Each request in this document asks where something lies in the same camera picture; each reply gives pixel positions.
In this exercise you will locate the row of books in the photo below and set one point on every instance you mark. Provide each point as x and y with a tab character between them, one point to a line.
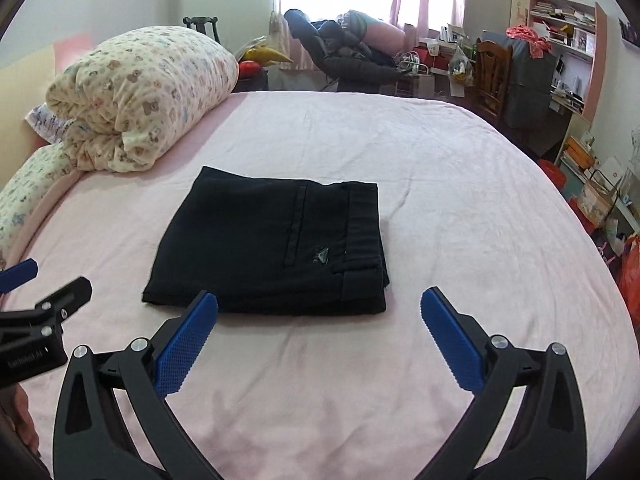
560	12

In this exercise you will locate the beige headboard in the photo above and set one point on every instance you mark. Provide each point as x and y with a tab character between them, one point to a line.
20	90

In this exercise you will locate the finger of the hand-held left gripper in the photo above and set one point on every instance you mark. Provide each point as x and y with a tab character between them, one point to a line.
70	292
20	273

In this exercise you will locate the white paper bag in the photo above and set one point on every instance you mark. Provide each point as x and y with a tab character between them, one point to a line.
607	185

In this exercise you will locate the orange plastic bag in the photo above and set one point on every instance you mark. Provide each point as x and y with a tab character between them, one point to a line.
631	275

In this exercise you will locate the pink rolled blanket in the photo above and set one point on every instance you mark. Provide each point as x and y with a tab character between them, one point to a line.
387	35

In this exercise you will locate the clear plastic bag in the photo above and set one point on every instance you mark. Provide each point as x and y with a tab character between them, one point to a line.
460	67

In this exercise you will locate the person's left hand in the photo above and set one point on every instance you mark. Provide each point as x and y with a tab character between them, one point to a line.
20	415

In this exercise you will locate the red patterned cloth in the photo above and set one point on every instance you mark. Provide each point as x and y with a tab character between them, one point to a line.
530	37

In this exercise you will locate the pink bookshelf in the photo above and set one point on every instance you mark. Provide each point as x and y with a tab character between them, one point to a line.
600	60

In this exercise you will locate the floral pillow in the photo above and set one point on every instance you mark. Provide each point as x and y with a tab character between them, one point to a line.
30	185

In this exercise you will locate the brown wooden chair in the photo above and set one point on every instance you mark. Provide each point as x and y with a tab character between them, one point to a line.
492	80

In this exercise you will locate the red stool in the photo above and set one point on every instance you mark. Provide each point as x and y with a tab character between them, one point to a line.
552	172

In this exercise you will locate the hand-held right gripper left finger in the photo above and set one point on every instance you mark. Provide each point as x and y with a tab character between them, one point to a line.
185	345

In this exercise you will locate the black pants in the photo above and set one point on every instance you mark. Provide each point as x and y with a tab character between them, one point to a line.
260	240

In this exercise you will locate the wooden chair with clothes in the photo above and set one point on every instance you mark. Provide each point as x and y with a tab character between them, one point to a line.
532	90

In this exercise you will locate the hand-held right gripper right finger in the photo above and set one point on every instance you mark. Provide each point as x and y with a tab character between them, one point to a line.
452	345

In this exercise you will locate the white cup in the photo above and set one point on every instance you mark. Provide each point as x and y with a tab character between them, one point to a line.
432	50

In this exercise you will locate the rolled floral quilt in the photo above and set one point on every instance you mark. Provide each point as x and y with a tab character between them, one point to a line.
145	90

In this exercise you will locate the orange box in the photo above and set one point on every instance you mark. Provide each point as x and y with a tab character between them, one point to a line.
580	152

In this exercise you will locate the white printed pillow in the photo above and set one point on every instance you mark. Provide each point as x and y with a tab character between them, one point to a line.
47	125

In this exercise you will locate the pink bed blanket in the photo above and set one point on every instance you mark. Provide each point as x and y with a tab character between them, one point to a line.
400	185

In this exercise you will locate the pile of dark jackets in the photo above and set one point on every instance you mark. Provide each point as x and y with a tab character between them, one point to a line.
360	67

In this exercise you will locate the yellow plush toy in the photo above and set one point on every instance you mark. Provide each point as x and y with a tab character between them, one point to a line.
267	54

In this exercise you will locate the dark wooden chair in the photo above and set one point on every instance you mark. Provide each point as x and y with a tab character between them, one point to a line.
200	22

